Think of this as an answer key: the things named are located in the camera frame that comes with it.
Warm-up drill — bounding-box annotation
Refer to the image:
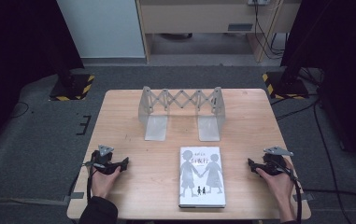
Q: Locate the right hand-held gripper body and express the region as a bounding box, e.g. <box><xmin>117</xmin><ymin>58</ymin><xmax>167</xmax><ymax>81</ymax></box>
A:
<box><xmin>257</xmin><ymin>146</ymin><xmax>295</xmax><ymax>177</ymax></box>

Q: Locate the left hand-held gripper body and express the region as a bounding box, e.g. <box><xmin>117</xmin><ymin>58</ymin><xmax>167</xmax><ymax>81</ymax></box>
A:
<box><xmin>83</xmin><ymin>144</ymin><xmax>123</xmax><ymax>175</ymax></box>

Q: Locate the white book with grey silhouettes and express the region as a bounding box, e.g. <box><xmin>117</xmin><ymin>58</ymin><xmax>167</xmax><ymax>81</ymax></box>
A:
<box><xmin>178</xmin><ymin>146</ymin><xmax>227</xmax><ymax>209</ymax></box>

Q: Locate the person's left hand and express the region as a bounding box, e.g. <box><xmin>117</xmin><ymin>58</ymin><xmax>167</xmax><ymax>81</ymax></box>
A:
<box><xmin>90</xmin><ymin>167</ymin><xmax>122</xmax><ymax>200</ymax></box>

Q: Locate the person's right hand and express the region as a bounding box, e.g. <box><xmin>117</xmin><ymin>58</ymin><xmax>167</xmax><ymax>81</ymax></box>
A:
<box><xmin>255</xmin><ymin>157</ymin><xmax>296</xmax><ymax>201</ymax></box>

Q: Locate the grey tape strip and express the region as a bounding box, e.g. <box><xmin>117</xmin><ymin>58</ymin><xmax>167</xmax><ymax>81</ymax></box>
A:
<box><xmin>292</xmin><ymin>191</ymin><xmax>315</xmax><ymax>203</ymax></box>
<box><xmin>62</xmin><ymin>191</ymin><xmax>85</xmax><ymax>203</ymax></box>

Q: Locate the expandable grey metal book rack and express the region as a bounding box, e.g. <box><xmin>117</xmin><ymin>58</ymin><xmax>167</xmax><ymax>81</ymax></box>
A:
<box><xmin>137</xmin><ymin>86</ymin><xmax>227</xmax><ymax>143</ymax></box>

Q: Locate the black stand with striped base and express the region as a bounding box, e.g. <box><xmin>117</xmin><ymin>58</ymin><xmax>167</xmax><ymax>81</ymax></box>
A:
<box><xmin>48</xmin><ymin>59</ymin><xmax>96</xmax><ymax>103</ymax></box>
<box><xmin>261</xmin><ymin>62</ymin><xmax>310</xmax><ymax>101</ymax></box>

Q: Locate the white panel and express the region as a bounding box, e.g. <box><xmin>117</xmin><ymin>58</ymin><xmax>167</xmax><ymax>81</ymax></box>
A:
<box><xmin>55</xmin><ymin>0</ymin><xmax>146</xmax><ymax>60</ymax></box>

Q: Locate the black curtain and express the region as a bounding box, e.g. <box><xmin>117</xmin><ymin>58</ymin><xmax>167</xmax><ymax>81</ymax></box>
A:
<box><xmin>279</xmin><ymin>0</ymin><xmax>356</xmax><ymax>176</ymax></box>
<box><xmin>0</xmin><ymin>0</ymin><xmax>85</xmax><ymax>157</ymax></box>

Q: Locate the light wooden cabinet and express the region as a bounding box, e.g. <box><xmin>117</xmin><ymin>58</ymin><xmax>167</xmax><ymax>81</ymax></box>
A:
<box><xmin>135</xmin><ymin>0</ymin><xmax>302</xmax><ymax>63</ymax></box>

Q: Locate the white power strip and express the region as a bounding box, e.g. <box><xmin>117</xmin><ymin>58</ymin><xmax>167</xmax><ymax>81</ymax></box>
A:
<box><xmin>247</xmin><ymin>0</ymin><xmax>271</xmax><ymax>7</ymax></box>

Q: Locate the right hand-held gripper black cable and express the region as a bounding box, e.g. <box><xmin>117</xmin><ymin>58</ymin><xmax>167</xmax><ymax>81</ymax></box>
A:
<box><xmin>273</xmin><ymin>160</ymin><xmax>304</xmax><ymax>224</ymax></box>

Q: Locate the long black floor cable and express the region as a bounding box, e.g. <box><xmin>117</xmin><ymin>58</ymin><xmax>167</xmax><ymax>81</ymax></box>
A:
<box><xmin>313</xmin><ymin>101</ymin><xmax>346</xmax><ymax>224</ymax></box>

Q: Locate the short black floor cable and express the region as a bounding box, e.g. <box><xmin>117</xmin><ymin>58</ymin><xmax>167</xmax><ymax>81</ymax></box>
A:
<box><xmin>274</xmin><ymin>102</ymin><xmax>319</xmax><ymax>121</ymax></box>

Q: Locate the thin black cable loop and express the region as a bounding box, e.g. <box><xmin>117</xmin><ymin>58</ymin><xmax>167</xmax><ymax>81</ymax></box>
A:
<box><xmin>9</xmin><ymin>101</ymin><xmax>30</xmax><ymax>119</ymax></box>

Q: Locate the black hanging cable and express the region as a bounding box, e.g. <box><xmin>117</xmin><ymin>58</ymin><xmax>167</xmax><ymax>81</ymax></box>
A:
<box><xmin>252</xmin><ymin>2</ymin><xmax>287</xmax><ymax>61</ymax></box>

